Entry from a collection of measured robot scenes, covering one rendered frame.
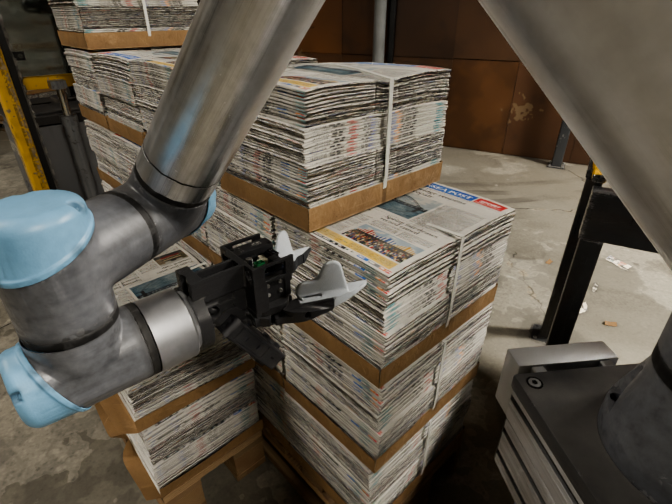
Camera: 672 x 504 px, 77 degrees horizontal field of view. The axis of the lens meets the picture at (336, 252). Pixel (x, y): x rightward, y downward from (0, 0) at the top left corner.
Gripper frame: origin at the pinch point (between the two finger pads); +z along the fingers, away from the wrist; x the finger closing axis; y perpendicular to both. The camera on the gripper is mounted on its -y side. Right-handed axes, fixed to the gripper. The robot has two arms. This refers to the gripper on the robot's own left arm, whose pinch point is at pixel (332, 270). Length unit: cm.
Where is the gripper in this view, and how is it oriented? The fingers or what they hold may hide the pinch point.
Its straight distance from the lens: 56.9
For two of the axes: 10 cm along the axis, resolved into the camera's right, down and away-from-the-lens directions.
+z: 7.5, -3.2, 5.7
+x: -6.6, -3.7, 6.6
